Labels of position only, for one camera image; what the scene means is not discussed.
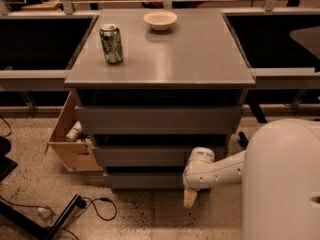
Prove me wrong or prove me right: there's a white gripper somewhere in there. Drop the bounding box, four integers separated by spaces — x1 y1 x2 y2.
183 147 215 208

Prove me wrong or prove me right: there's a grey bottom drawer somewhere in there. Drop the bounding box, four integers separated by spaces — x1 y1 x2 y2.
103 173 184 189

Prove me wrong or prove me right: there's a grey drawer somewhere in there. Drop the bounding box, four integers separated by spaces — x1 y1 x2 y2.
75 106 242 134
93 146 193 167
103 173 184 189

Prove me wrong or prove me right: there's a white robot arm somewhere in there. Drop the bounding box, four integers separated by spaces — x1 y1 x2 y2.
183 119 320 240

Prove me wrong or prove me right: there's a grey middle drawer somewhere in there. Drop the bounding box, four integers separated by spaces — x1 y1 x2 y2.
93 146 193 167

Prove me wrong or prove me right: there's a grey drawer cabinet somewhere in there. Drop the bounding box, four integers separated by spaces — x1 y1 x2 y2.
65 9 255 190

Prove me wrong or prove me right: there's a grey top drawer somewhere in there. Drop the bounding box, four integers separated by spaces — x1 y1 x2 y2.
75 106 242 134

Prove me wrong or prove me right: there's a black stand base right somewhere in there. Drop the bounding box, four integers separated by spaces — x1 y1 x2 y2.
238 131 249 148

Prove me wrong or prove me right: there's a black stand base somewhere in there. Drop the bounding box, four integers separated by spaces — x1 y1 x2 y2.
238 131 249 148
0 193 87 240

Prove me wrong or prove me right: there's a cardboard box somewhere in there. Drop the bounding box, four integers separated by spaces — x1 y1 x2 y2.
48 94 101 171

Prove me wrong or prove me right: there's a white bottle in box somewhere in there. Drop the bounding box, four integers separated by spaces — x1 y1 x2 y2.
66 121 82 142

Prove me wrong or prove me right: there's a black stand base left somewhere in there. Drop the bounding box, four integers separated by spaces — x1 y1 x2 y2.
0 193 87 240

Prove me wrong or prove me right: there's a white ceramic bowl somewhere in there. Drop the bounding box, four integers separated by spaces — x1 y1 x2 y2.
143 10 177 31

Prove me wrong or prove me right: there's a green soda can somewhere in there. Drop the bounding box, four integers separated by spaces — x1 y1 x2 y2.
99 24 123 64

